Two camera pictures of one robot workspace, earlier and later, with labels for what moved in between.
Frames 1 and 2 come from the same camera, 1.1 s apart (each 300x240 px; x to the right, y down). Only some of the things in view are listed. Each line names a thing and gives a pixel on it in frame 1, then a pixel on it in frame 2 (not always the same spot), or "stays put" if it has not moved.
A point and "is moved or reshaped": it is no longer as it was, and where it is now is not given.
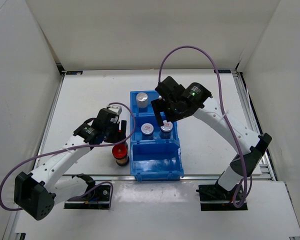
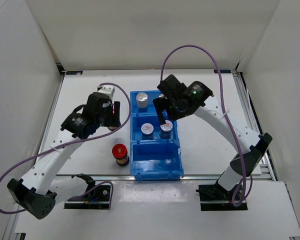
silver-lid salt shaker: (142, 99) stays put
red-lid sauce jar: (120, 148) is moved or reshaped
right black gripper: (159, 106) stays put
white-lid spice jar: (165, 131) stays put
